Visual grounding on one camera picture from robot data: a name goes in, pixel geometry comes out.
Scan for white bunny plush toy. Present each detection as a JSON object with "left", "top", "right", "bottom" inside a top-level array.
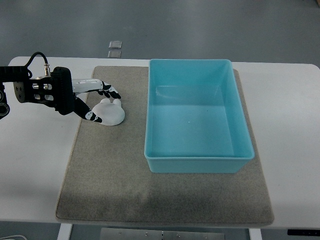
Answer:
[{"left": 92, "top": 98, "right": 125, "bottom": 126}]

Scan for blue plastic box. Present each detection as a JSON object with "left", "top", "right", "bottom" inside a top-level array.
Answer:
[{"left": 144, "top": 59, "right": 255, "bottom": 173}]

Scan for white table leg left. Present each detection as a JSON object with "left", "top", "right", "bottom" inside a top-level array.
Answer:
[{"left": 57, "top": 223, "right": 73, "bottom": 240}]

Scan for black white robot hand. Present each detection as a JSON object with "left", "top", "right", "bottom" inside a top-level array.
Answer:
[{"left": 13, "top": 67, "right": 121, "bottom": 123}]

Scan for white cable on floor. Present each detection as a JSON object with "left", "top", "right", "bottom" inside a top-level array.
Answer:
[{"left": 0, "top": 234, "right": 26, "bottom": 240}]

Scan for white table leg right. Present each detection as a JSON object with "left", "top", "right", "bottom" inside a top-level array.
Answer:
[{"left": 248, "top": 228, "right": 263, "bottom": 240}]

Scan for metal table base plate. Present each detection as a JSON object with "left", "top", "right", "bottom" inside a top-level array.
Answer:
[{"left": 99, "top": 227, "right": 226, "bottom": 240}]

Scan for floor socket plate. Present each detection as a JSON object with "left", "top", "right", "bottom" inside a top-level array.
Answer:
[
  {"left": 108, "top": 40, "right": 123, "bottom": 49},
  {"left": 107, "top": 50, "right": 122, "bottom": 59}
]

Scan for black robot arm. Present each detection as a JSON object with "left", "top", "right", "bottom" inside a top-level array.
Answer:
[{"left": 0, "top": 51, "right": 50, "bottom": 119}]

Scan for black table control panel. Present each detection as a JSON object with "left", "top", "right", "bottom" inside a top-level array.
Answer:
[{"left": 287, "top": 229, "right": 320, "bottom": 237}]

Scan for grey felt mat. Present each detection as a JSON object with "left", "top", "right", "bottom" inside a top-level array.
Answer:
[{"left": 55, "top": 66, "right": 274, "bottom": 228}]

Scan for upper floor socket plate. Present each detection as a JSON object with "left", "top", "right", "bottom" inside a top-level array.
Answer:
[{"left": 108, "top": 40, "right": 123, "bottom": 49}]

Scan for lower floor socket plate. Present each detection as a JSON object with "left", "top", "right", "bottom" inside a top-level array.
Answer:
[{"left": 107, "top": 50, "right": 122, "bottom": 59}]

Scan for white table leg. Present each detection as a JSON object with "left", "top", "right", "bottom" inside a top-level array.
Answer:
[
  {"left": 248, "top": 228, "right": 263, "bottom": 240},
  {"left": 57, "top": 223, "right": 73, "bottom": 240}
]

